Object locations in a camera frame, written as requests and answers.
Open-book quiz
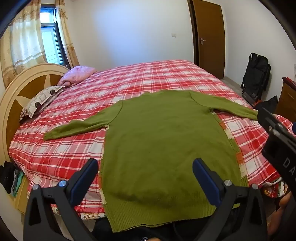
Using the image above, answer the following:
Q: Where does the pile of dark clothes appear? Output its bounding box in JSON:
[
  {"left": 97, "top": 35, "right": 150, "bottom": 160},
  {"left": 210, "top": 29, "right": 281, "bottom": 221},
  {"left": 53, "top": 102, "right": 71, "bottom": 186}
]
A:
[{"left": 0, "top": 161, "right": 23, "bottom": 197}]

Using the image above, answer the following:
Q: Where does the beige floral curtain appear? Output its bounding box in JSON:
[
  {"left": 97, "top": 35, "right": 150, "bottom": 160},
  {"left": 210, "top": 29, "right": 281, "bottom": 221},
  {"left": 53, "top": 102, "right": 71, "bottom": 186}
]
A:
[
  {"left": 55, "top": 0, "right": 80, "bottom": 69},
  {"left": 0, "top": 0, "right": 47, "bottom": 90}
]

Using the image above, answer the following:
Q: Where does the black backpack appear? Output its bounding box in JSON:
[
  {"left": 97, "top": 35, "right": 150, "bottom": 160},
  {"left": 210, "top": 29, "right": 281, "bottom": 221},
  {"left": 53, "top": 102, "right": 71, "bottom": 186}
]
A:
[{"left": 240, "top": 52, "right": 271, "bottom": 102}]

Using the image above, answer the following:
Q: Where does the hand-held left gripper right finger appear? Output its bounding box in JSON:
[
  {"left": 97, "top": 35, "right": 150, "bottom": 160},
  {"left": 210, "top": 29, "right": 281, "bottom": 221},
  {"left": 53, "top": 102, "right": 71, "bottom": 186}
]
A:
[{"left": 192, "top": 158, "right": 269, "bottom": 241}]

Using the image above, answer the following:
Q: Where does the brown patterned white pillow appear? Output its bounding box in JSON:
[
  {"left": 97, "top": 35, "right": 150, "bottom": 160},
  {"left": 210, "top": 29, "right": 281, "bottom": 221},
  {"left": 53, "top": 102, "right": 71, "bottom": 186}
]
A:
[{"left": 19, "top": 85, "right": 66, "bottom": 123}]

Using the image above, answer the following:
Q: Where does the green knit sweater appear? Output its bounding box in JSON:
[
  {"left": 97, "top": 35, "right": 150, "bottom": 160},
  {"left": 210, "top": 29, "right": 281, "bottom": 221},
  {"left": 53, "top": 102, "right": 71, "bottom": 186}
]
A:
[{"left": 43, "top": 90, "right": 259, "bottom": 233}]

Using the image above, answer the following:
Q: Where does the window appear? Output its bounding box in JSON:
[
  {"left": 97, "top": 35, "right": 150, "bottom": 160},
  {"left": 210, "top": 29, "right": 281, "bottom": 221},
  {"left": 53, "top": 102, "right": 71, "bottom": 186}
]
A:
[{"left": 40, "top": 7, "right": 67, "bottom": 66}]

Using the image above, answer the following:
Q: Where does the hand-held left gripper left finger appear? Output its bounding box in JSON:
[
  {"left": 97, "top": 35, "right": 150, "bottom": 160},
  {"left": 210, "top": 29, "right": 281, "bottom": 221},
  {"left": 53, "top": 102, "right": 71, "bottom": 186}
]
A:
[{"left": 23, "top": 158, "right": 100, "bottom": 241}]

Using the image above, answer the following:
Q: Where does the cream and brown headboard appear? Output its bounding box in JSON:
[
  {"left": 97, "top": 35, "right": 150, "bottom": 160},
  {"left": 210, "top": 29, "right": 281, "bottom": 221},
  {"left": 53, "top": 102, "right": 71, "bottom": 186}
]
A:
[{"left": 0, "top": 63, "right": 72, "bottom": 214}]

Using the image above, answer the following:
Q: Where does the bed with red plaid sheet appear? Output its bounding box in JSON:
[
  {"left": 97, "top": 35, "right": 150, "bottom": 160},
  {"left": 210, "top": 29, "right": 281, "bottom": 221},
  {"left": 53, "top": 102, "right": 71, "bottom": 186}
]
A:
[{"left": 8, "top": 60, "right": 289, "bottom": 219}]

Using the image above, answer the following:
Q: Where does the person's dark clothing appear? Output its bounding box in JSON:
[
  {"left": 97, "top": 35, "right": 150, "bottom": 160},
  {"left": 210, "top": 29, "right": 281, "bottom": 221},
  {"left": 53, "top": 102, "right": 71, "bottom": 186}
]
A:
[{"left": 80, "top": 217, "right": 222, "bottom": 241}]

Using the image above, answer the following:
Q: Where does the brown wooden cabinet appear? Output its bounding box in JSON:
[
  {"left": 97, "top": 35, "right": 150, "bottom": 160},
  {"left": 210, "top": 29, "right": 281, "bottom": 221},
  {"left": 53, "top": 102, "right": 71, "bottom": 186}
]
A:
[{"left": 275, "top": 77, "right": 296, "bottom": 116}]

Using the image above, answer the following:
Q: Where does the person's right forearm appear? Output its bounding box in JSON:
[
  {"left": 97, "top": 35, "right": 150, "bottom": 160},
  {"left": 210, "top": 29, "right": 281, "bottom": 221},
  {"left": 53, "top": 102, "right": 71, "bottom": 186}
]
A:
[{"left": 268, "top": 192, "right": 292, "bottom": 234}]

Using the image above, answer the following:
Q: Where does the pink pillow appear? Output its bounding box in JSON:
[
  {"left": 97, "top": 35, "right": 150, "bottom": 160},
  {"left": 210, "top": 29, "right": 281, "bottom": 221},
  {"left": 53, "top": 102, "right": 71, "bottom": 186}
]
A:
[{"left": 57, "top": 65, "right": 97, "bottom": 87}]

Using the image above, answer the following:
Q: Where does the brown wooden door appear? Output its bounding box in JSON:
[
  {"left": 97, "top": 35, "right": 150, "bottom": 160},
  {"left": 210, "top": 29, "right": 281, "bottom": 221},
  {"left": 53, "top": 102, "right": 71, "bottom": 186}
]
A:
[{"left": 188, "top": 0, "right": 226, "bottom": 79}]

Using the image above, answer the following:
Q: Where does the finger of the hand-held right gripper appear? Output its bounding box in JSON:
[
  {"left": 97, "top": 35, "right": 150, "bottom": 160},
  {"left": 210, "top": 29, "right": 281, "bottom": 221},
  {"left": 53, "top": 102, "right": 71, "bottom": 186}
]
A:
[{"left": 257, "top": 107, "right": 296, "bottom": 144}]

